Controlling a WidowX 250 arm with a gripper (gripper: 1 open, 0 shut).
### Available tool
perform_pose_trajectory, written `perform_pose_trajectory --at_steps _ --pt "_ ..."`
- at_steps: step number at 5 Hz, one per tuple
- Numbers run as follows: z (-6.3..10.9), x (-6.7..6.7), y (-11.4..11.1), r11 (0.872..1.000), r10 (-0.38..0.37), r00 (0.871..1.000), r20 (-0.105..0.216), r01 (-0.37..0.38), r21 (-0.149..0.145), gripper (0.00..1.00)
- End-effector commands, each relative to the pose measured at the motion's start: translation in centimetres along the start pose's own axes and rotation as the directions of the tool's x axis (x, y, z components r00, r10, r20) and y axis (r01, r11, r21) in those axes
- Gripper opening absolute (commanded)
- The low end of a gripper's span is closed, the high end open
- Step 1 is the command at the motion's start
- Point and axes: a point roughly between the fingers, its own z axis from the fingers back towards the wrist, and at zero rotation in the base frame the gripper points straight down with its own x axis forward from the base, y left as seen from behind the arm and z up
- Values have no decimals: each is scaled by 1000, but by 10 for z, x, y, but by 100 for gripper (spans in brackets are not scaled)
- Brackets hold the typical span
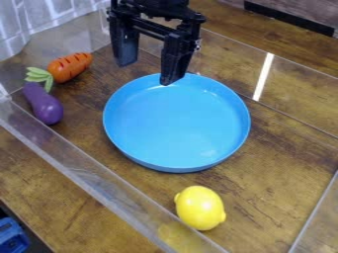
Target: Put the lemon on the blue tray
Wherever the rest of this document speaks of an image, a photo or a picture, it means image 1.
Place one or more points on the orange toy carrot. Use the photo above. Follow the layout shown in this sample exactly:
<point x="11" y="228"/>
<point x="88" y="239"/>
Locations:
<point x="61" y="69"/>

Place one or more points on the yellow toy lemon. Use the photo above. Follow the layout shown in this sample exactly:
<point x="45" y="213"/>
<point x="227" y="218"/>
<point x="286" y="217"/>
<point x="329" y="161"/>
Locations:
<point x="199" y="207"/>

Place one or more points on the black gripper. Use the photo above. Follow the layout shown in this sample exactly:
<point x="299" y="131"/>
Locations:
<point x="166" y="20"/>

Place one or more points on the white translucent curtain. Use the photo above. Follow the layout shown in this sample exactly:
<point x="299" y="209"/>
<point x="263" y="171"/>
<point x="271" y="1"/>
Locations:
<point x="25" y="17"/>

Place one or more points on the purple toy eggplant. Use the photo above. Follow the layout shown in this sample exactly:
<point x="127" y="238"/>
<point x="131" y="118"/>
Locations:
<point x="45" y="105"/>

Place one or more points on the clear acrylic enclosure wall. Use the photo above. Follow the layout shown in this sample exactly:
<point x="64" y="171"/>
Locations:
<point x="91" y="202"/>

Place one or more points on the blue plastic object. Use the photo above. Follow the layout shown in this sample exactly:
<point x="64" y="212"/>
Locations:
<point x="13" y="239"/>

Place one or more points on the blue round tray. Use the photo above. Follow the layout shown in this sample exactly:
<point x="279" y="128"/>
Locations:
<point x="179" y="128"/>

